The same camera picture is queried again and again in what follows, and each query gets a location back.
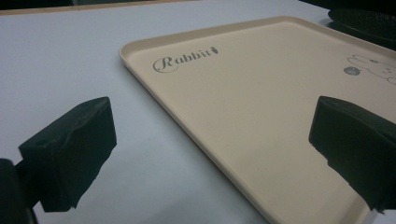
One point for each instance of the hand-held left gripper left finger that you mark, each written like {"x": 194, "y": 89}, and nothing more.
{"x": 68, "y": 152}

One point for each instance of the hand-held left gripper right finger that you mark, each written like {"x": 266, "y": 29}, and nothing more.
{"x": 358, "y": 146}

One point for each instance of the beige plastic tray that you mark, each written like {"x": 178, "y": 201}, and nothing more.
{"x": 249, "y": 112}

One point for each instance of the black round object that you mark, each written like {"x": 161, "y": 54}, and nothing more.
{"x": 364, "y": 21}

